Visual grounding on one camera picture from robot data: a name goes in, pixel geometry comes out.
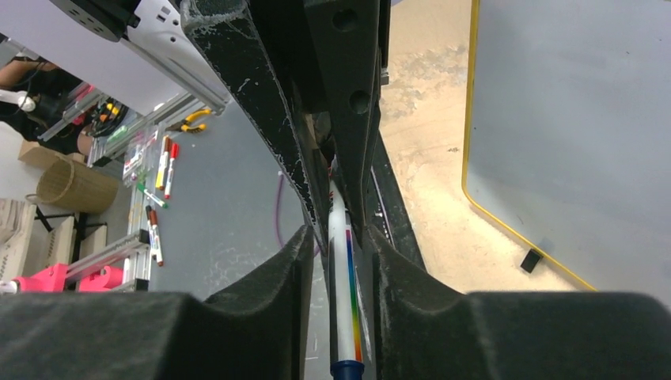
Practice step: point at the pink plastic part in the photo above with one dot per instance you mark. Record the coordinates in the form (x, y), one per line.
(53, 279)

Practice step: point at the whiteboard marker pen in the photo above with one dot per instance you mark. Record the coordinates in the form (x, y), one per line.
(345, 327)

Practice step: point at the woven wicker basket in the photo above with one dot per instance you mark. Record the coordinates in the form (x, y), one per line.
(72, 186)

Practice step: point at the wooden slatted stand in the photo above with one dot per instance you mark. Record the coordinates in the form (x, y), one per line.
(32, 241)

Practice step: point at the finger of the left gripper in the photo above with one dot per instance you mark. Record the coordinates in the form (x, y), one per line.
(242, 42)
(345, 37)

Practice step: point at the clear plastic marker box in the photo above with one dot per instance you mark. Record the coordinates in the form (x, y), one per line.
(141, 156)

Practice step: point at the aluminium table frame rail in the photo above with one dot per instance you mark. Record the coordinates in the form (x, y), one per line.
(131, 252)

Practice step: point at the yellow framed whiteboard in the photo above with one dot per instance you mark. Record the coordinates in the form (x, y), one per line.
(567, 134)

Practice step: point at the cardboard box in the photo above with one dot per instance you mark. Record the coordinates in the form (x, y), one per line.
(35, 155)

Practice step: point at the green capped marker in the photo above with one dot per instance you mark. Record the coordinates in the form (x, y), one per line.
(151, 196)

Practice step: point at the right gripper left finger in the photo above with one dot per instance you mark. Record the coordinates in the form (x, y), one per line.
(256, 328)

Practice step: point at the brown capped marker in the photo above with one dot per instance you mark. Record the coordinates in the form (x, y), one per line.
(155, 241)

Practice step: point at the yellow handled pliers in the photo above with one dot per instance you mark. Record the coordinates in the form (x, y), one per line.
(190, 124)

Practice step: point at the red capped marker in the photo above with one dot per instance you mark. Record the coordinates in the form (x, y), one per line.
(174, 152)

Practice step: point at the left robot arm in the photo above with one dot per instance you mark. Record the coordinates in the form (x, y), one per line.
(307, 74)

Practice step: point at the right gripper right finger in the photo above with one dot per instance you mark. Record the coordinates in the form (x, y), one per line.
(424, 329)

